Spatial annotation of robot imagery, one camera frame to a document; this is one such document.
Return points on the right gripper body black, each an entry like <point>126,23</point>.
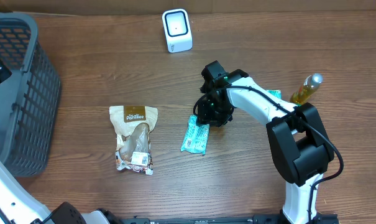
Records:
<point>217,112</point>

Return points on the teal white pouch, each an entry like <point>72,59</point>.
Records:
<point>196,137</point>

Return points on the small teal white box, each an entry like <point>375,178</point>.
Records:
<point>276,93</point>

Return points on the brown snack packet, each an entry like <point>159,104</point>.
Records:
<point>133,125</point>

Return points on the yellow dish soap bottle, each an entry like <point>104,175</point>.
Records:
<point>309,86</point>

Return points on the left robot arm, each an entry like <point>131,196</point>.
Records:
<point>16,204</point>

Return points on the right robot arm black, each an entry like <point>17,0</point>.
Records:
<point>299,145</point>

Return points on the white barcode scanner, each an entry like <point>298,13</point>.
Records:
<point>176,25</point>

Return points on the grey plastic shopping basket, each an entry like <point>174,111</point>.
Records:
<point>37,86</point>

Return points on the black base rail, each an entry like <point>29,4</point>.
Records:
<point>190,221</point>

